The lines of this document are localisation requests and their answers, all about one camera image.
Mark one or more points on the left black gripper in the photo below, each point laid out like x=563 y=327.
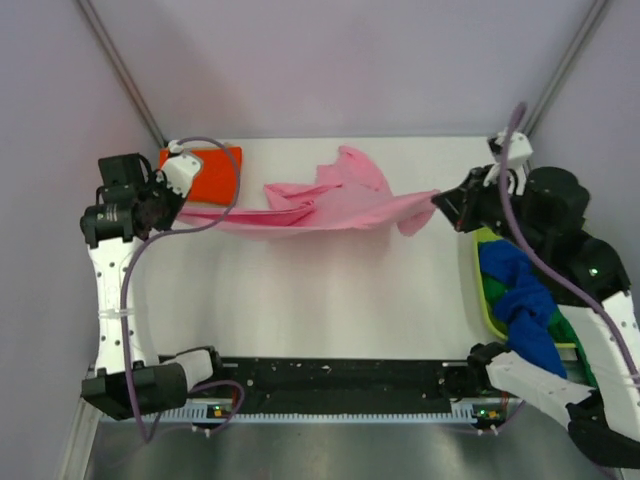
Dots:
x=176 y=200

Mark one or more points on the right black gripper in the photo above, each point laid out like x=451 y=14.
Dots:
x=459 y=203

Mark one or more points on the pink t shirt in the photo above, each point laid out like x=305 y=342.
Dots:
x=351 y=193

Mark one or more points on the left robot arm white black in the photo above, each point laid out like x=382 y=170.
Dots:
x=133 y=201

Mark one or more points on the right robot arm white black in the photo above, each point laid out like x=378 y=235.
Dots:
x=567 y=271

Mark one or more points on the green plastic basket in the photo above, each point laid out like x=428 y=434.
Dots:
x=559 y=327

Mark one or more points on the folded orange t shirt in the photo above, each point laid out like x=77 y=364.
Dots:
x=215 y=175

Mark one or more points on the green t shirt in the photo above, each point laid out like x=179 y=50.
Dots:
x=575 y=340

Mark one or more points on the blue t shirt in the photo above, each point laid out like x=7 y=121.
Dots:
x=507 y=263

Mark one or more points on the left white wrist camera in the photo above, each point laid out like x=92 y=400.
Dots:
x=181 y=168

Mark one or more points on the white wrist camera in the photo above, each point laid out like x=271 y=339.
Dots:
x=181 y=168
x=519 y=152

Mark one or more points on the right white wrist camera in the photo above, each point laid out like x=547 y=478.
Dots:
x=519 y=152

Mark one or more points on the left aluminium frame post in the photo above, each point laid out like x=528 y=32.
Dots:
x=101 y=34

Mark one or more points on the aluminium frame post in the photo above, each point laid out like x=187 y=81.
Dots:
x=101 y=34
x=579 y=42

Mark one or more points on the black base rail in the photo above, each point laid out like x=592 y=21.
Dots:
x=335 y=386

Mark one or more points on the grey slotted cable duct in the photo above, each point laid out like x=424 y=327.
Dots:
x=203 y=413

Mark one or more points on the right aluminium frame post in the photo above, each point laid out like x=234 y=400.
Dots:
x=579 y=42

